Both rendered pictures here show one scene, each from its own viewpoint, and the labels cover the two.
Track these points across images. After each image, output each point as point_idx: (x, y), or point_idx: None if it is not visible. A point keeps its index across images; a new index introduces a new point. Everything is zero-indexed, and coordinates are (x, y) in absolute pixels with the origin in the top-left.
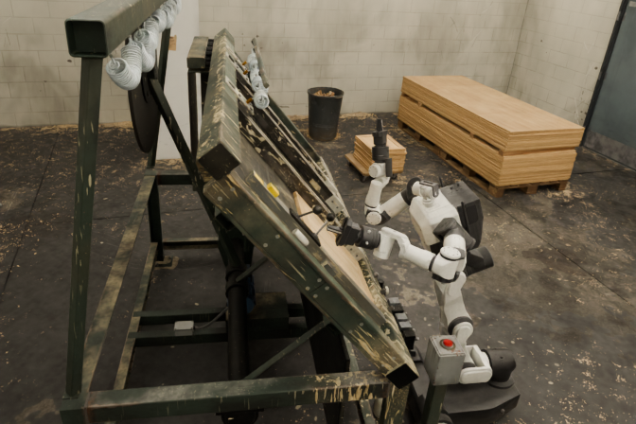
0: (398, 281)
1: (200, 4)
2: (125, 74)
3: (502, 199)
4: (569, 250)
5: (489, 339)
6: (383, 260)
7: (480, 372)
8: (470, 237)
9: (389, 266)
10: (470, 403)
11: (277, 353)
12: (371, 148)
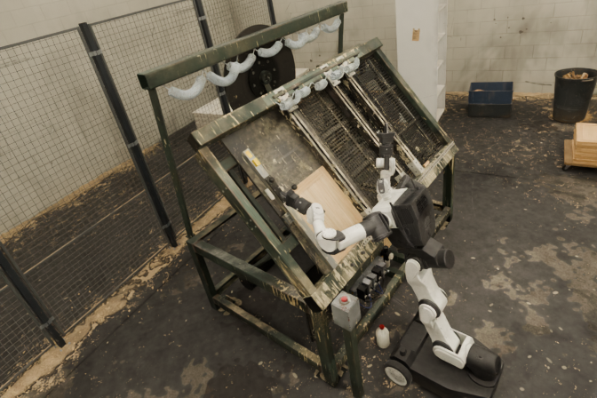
0: (500, 266)
1: None
2: (173, 94)
3: None
4: None
5: (539, 351)
6: (505, 245)
7: (450, 355)
8: (382, 231)
9: (505, 251)
10: (435, 375)
11: (264, 258)
12: (579, 138)
